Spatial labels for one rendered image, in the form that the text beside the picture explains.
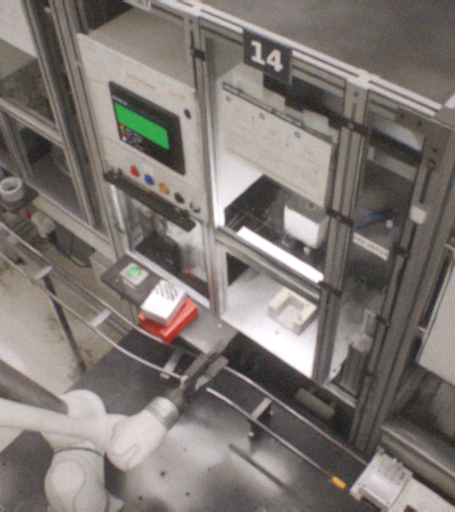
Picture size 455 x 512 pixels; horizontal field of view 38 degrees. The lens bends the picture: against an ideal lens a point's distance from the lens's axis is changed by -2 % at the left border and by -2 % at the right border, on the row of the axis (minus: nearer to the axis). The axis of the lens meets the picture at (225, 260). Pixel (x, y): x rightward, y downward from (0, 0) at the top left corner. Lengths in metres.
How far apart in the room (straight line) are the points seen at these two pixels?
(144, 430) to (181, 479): 0.50
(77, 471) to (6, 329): 1.64
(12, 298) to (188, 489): 1.77
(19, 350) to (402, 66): 2.55
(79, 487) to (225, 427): 0.57
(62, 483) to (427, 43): 1.48
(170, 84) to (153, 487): 1.28
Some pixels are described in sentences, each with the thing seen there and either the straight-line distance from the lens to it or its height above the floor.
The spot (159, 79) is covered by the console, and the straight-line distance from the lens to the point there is 1.66.
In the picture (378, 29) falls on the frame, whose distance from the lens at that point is 1.47.
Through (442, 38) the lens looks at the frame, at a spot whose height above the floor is 2.01.
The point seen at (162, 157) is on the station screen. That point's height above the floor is 1.58.
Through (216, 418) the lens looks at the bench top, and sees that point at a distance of 2.32.
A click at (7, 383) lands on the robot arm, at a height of 1.21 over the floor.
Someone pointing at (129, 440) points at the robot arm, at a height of 1.17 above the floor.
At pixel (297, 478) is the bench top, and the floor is 0.68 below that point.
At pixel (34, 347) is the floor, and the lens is 3.42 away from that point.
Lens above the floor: 2.77
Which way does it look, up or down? 51 degrees down
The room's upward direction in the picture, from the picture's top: 3 degrees counter-clockwise
